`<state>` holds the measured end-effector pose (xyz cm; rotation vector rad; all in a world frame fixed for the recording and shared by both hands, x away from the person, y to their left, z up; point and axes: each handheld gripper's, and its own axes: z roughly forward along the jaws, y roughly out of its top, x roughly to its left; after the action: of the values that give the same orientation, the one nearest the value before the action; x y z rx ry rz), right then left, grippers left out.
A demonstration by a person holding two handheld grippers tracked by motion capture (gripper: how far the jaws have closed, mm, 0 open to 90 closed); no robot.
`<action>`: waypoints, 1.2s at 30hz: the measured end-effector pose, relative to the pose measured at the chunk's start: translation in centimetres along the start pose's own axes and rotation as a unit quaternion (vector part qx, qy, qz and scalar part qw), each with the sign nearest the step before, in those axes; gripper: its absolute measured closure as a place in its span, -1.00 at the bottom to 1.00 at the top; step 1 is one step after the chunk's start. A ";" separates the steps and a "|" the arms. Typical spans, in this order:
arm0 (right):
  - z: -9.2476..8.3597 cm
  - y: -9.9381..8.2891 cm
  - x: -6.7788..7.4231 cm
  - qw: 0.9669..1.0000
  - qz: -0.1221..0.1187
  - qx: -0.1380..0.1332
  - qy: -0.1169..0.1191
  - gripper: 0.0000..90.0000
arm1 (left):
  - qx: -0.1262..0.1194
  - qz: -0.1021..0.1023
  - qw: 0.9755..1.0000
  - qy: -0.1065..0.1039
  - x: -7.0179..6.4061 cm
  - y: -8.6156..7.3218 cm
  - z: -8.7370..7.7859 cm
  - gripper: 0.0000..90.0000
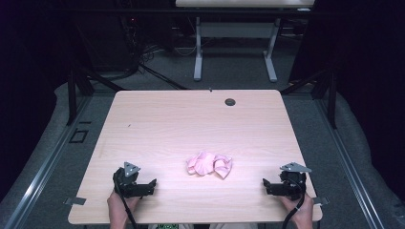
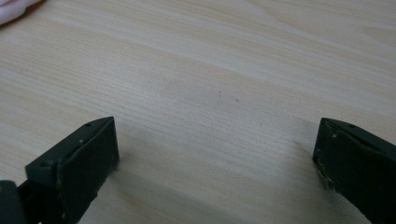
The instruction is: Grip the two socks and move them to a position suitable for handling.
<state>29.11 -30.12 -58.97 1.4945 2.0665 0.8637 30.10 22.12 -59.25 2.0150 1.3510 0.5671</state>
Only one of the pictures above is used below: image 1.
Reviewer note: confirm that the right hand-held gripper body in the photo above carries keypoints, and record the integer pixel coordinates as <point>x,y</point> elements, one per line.
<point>293,183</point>

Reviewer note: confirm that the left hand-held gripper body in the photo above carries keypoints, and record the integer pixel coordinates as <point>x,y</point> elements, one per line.
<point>129,184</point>

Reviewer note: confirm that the person's left hand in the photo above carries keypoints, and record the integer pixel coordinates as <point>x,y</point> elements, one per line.
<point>119,205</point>

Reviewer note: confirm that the person's right hand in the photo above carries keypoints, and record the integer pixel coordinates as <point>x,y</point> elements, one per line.
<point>302,210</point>

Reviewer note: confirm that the green patterned object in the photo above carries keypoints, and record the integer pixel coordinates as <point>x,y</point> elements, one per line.
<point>167,226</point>

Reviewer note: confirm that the crumpled pink cloth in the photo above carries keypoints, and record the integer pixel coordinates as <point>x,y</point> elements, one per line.
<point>207,164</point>

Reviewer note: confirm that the white table with metal legs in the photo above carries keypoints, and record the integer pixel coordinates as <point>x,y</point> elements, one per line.
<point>242,30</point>

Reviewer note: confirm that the grey metal table bracket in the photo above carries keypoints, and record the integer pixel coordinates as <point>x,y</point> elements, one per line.
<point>74,201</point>
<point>321,200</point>

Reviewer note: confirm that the aluminium floor rail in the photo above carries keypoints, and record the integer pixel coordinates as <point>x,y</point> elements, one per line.
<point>47,165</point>
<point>347,165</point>

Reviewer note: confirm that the black metal frame stand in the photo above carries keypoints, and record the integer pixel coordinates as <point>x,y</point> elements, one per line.
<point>71,95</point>
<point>332,98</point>

